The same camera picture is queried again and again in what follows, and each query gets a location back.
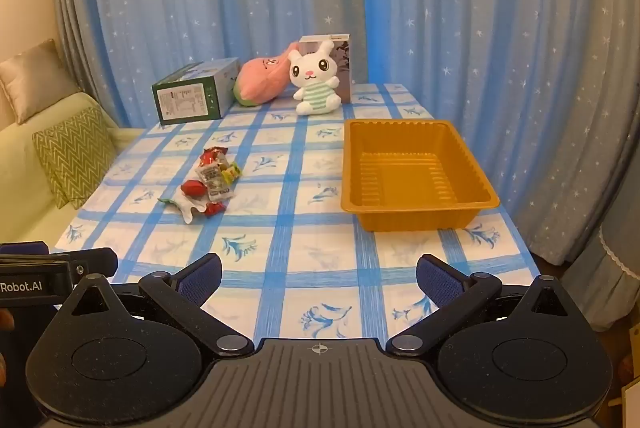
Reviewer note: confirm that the beige satin cushion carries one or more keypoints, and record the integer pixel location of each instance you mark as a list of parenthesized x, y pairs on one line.
[(35, 78)]

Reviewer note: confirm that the pale yellow sofa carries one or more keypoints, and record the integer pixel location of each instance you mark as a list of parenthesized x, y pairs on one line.
[(20, 168)]

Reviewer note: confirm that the red snack packet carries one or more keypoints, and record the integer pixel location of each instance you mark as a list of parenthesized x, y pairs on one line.
[(215, 208), (194, 188)]

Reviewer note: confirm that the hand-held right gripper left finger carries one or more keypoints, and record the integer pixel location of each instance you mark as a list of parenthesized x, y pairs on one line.
[(200, 280)]

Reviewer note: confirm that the pink plush toy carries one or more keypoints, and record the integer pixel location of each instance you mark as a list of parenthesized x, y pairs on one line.
[(262, 78)]

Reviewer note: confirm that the red patterned candy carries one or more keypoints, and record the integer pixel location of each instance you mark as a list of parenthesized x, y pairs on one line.
[(214, 157)]

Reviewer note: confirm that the white grey snack packet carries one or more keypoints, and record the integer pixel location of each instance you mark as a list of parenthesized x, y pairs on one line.
[(215, 183)]

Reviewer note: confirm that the brown cardboard box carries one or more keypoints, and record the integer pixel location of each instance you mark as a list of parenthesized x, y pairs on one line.
[(345, 68)]

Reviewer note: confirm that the person's left hand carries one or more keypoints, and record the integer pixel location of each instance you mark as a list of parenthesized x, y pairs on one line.
[(6, 322)]

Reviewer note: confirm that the pale wooden cabinet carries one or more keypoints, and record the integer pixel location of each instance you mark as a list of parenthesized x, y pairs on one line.
[(632, 405)]

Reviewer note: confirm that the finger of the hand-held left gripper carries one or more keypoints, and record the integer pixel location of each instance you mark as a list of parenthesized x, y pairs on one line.
[(95, 260)]

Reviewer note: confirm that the green cardboard box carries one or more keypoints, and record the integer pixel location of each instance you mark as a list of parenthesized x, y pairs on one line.
[(190, 96)]

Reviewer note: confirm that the blue checkered tablecloth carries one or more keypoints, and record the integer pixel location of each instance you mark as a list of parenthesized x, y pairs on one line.
[(300, 238)]

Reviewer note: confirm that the orange plastic tray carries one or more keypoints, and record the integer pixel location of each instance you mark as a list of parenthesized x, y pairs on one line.
[(400, 178)]

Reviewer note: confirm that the grey lace-trimmed cloth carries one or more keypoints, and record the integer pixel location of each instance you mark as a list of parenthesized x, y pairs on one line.
[(610, 288)]

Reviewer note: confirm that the white rabbit plush toy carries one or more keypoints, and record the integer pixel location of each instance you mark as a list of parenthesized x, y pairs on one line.
[(315, 83)]

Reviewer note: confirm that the green chevron cushion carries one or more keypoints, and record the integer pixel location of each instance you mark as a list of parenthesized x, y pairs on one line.
[(75, 153)]

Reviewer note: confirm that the yellow green candy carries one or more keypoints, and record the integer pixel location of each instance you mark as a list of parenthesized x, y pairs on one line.
[(232, 172)]

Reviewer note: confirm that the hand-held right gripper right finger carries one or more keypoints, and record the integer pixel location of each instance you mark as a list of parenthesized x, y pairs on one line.
[(440, 280)]

